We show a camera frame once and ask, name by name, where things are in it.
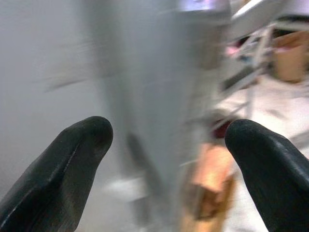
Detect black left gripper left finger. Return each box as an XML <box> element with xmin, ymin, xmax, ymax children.
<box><xmin>0</xmin><ymin>116</ymin><xmax>113</xmax><ymax>232</ymax></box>

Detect silver fridge door white inside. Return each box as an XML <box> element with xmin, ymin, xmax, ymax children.
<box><xmin>89</xmin><ymin>0</ymin><xmax>232</xmax><ymax>232</ymax></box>

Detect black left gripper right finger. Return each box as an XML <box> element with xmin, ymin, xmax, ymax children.
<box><xmin>225</xmin><ymin>118</ymin><xmax>309</xmax><ymax>232</ymax></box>

